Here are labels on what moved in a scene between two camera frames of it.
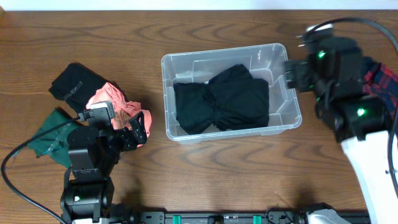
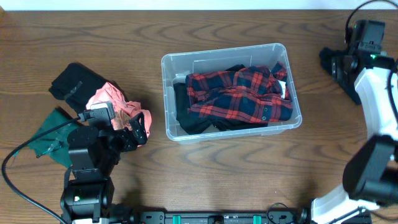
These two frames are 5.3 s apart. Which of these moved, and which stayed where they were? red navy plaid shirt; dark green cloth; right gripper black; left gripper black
Moved: right gripper black; red navy plaid shirt
Stayed: left gripper black; dark green cloth
